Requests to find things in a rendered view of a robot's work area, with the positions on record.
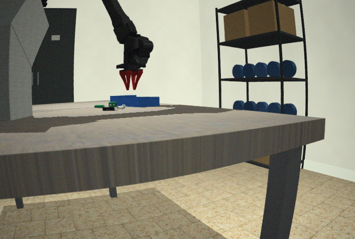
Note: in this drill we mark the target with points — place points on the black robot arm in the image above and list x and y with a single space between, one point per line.
126 34

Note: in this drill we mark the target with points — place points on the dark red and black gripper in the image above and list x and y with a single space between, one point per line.
136 71

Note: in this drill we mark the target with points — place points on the blue three-compartment bin rack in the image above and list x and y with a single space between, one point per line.
134 101

